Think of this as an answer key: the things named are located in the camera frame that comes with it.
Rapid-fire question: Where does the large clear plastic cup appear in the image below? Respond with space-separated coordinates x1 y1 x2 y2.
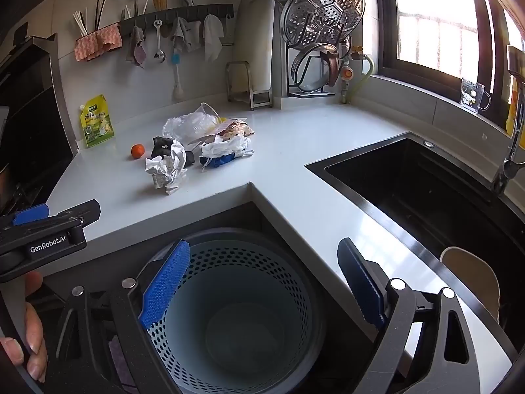
192 102 220 126

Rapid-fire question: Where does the brown pot handle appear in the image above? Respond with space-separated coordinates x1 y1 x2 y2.
321 46 342 88

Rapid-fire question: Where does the metal rimmed pot lid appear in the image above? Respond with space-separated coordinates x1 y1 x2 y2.
291 43 342 92

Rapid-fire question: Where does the metal cutting board stand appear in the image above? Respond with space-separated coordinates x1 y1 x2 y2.
225 60 272 111

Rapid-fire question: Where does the yellow green gas hose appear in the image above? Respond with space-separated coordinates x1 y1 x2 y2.
348 55 375 104

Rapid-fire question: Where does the black lid rack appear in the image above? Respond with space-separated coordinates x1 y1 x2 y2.
284 41 350 98

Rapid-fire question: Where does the yellow seasoning pouch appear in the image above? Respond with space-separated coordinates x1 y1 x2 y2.
78 94 116 149

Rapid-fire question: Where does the orange gas valve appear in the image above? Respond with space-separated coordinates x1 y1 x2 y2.
339 45 364 104

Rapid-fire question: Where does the perforated light blue waste bin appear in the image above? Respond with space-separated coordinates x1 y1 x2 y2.
133 230 329 394

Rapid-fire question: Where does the black wrapper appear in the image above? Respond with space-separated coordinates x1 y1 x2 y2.
150 136 174 159

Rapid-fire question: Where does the white rag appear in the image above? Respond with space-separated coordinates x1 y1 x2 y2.
202 13 226 62

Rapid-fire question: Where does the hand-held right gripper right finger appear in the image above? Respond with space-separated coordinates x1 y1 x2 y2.
337 237 482 394

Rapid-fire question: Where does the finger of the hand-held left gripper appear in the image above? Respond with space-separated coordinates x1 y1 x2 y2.
12 203 50 227
49 199 101 230

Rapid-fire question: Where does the grey rag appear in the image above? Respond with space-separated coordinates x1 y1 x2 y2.
170 16 202 53

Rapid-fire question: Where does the hanging metal spoon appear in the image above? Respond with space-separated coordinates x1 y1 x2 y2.
153 19 166 64

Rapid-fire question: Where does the perforated metal steamer tray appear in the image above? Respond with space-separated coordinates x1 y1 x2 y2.
281 0 366 47

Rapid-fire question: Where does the black kitchen sink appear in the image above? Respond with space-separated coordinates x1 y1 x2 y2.
304 131 525 364

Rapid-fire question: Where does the clear plastic bag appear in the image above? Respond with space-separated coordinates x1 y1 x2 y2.
161 112 222 144

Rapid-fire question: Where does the brown printed snack wrapper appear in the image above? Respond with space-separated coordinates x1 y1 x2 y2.
217 119 256 139

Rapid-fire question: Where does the white paper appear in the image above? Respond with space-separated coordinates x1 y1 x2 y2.
144 140 189 196

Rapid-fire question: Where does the blue silicone brush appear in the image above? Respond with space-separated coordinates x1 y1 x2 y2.
171 51 184 100

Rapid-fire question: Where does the white cutting board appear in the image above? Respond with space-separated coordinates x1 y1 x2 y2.
235 0 275 93

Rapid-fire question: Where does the white chopsticks bundle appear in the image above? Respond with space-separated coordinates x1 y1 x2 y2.
73 8 89 37

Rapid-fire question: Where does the metal faucet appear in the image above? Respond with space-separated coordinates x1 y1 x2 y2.
490 44 525 198

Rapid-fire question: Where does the person's left hand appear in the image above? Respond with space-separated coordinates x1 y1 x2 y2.
0 272 48 382

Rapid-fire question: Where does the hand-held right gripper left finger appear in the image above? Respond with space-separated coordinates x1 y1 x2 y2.
55 239 191 394

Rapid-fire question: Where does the printed glass mug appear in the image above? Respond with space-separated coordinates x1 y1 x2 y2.
459 77 492 114

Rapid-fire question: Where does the beige plastic chair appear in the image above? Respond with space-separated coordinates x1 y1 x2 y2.
439 246 501 323

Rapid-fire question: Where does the dark wall hook rack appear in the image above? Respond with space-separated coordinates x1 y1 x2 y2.
119 3 234 34

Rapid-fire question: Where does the grey and purple cloth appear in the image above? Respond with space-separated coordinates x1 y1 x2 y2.
125 25 147 69

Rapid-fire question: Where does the pink carton box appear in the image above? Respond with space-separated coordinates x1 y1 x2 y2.
186 118 251 145

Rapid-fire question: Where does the black kitchen appliance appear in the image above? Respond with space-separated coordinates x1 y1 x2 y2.
0 22 79 216

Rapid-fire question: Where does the pink dish cloth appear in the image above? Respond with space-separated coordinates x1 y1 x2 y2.
74 24 123 62

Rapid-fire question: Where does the white plastic bag blue item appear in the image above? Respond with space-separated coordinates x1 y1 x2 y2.
199 135 255 170

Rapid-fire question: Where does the dark framed window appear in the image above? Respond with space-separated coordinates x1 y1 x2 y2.
374 0 525 132

